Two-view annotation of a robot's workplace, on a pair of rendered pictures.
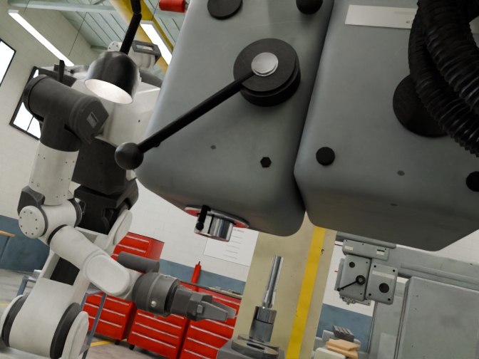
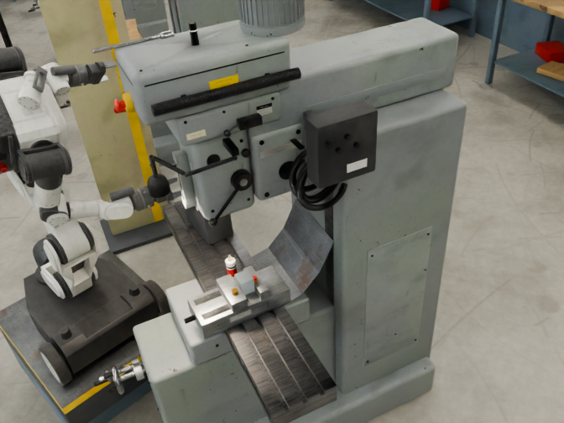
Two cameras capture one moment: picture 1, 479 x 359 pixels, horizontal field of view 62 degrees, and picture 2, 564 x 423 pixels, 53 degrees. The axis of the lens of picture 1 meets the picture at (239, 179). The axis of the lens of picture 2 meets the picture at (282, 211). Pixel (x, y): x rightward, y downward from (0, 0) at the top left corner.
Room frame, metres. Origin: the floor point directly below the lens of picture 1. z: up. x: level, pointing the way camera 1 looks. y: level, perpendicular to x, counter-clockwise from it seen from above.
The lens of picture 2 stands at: (-0.88, 0.91, 2.50)
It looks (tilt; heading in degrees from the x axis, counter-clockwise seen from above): 38 degrees down; 320
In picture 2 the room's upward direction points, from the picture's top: 5 degrees counter-clockwise
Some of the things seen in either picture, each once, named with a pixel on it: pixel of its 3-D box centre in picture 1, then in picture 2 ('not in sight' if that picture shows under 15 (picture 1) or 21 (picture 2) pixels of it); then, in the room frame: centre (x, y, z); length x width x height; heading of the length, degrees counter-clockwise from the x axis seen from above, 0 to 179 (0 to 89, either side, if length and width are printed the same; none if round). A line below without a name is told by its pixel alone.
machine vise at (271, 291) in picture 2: not in sight; (238, 296); (0.38, 0.09, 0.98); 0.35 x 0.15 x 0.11; 75
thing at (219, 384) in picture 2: not in sight; (241, 361); (0.52, 0.04, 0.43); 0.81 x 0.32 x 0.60; 73
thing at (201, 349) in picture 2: not in sight; (237, 304); (0.51, 0.02, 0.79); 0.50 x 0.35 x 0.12; 73
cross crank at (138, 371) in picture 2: not in sight; (126, 376); (0.66, 0.49, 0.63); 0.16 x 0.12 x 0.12; 73
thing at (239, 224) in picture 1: (217, 216); not in sight; (0.51, 0.02, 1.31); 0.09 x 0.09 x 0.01
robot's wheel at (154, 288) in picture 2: not in sight; (155, 299); (1.06, 0.12, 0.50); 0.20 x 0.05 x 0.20; 1
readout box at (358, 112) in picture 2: not in sight; (342, 145); (0.10, -0.17, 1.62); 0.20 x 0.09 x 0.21; 73
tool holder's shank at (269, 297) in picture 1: (272, 281); not in sight; (0.89, -0.13, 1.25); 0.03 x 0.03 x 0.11
